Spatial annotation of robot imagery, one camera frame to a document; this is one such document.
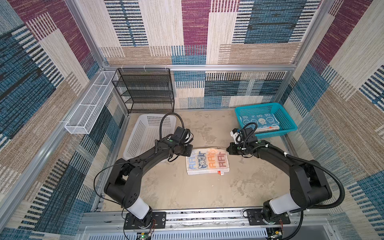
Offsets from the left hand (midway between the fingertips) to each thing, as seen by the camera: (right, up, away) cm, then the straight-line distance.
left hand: (189, 148), depth 89 cm
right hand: (+23, -2, +1) cm, 23 cm away
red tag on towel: (+17, -14, 0) cm, 22 cm away
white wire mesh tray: (-64, +18, +3) cm, 66 cm away
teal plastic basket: (+65, +14, +14) cm, 68 cm away
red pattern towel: (+10, -8, +4) cm, 14 cm away
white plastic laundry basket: (-31, +11, +20) cm, 38 cm away
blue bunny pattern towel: (+54, +16, +20) cm, 59 cm away
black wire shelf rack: (-32, +39, +22) cm, 55 cm away
